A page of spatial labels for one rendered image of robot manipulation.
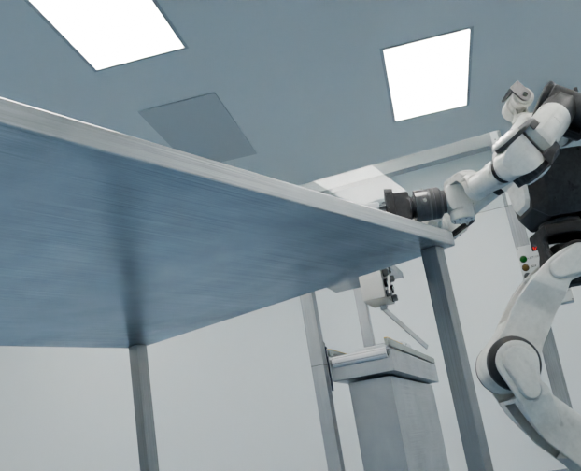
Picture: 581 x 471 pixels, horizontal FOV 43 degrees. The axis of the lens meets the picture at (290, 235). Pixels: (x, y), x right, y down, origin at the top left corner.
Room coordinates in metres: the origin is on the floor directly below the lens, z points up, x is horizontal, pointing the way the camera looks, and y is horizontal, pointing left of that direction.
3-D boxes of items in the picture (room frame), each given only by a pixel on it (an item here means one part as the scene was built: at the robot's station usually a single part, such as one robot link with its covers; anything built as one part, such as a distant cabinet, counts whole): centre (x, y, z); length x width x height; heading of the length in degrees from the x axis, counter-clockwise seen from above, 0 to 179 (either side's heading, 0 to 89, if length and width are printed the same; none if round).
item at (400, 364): (3.97, -0.41, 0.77); 1.30 x 0.29 x 0.10; 163
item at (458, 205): (1.96, -0.45, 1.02); 0.11 x 0.11 x 0.11; 86
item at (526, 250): (2.98, -0.99, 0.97); 0.17 x 0.06 x 0.26; 73
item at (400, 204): (1.95, -0.33, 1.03); 0.12 x 0.10 x 0.13; 86
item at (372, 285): (3.38, -0.36, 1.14); 0.22 x 0.11 x 0.20; 163
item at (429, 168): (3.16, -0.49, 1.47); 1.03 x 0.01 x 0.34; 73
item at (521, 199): (2.06, -0.80, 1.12); 0.34 x 0.30 x 0.36; 4
